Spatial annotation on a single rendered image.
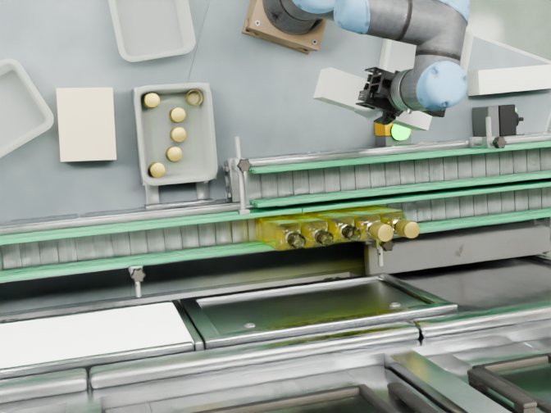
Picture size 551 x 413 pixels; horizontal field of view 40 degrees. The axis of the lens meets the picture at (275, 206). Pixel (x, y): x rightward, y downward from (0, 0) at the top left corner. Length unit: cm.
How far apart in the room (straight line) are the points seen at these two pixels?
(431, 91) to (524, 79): 86
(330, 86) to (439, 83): 34
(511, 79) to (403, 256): 55
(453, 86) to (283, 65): 71
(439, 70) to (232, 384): 59
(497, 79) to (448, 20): 77
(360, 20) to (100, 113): 71
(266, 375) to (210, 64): 87
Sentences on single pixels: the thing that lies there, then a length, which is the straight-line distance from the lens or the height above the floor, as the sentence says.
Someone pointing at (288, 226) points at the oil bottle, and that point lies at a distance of 152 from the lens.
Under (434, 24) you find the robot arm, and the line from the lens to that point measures 126.
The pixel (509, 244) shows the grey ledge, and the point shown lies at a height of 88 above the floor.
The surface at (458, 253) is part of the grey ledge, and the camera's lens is 191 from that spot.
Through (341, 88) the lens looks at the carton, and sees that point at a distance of 152.
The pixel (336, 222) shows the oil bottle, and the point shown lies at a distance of 155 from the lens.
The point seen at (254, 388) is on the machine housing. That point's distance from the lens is 118.
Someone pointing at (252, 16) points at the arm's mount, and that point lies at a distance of 177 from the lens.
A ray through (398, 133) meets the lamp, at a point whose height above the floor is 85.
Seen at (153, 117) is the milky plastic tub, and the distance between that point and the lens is 178.
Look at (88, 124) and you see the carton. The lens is 172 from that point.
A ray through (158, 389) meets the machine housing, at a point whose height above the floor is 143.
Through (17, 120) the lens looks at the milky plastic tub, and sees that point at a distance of 180.
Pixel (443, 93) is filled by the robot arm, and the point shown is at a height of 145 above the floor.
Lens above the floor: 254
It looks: 75 degrees down
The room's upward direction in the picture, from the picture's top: 110 degrees clockwise
